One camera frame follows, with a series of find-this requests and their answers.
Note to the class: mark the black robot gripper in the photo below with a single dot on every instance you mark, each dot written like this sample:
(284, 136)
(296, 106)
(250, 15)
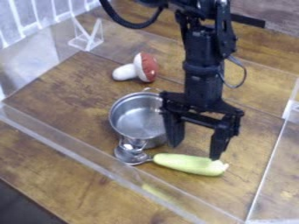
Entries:
(201, 106)

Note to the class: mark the green handled metal spoon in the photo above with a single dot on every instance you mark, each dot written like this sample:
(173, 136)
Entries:
(130, 152)

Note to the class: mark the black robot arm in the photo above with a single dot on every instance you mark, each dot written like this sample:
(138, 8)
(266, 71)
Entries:
(210, 42)

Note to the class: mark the stainless steel pot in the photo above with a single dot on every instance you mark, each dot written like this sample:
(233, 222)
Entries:
(137, 120)

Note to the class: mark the red white toy mushroom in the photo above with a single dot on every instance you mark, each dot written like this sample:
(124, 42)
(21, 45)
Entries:
(142, 68)

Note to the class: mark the black strip on table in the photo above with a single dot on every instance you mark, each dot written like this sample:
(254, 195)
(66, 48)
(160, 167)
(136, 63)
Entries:
(248, 20)

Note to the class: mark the clear acrylic stand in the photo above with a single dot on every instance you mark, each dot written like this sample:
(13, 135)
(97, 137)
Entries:
(88, 40)

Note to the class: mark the clear acrylic enclosure panel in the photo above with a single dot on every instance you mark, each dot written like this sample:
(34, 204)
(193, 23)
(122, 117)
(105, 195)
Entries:
(57, 140)

